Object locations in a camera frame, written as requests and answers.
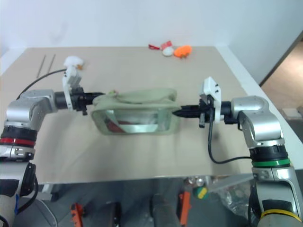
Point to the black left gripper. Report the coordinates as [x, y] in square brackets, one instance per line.
[79, 100]

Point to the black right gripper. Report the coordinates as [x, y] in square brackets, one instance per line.
[205, 111]

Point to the green pouch with clear window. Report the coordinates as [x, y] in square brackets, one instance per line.
[135, 113]

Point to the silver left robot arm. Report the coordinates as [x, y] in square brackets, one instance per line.
[24, 111]

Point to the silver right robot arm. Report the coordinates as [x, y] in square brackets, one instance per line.
[262, 123]

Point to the red item inside pouch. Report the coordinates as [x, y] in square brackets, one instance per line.
[113, 125]

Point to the orange plush toy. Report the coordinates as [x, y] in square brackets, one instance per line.
[182, 51]

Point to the red and white plush toy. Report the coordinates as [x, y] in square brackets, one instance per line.
[167, 50]

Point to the round silver metal caps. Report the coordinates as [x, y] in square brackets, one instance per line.
[194, 181]

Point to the green and yellow ball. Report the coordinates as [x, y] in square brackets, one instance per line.
[200, 192]

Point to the orange and black clamp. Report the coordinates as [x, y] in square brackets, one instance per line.
[185, 208]
[77, 214]

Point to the clear plastic bag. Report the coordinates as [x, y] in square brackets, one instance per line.
[233, 198]

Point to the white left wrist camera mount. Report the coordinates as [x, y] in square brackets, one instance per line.
[71, 76]

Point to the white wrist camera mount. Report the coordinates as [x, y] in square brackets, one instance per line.
[213, 91]
[71, 76]

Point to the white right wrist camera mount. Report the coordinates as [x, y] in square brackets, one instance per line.
[213, 91]

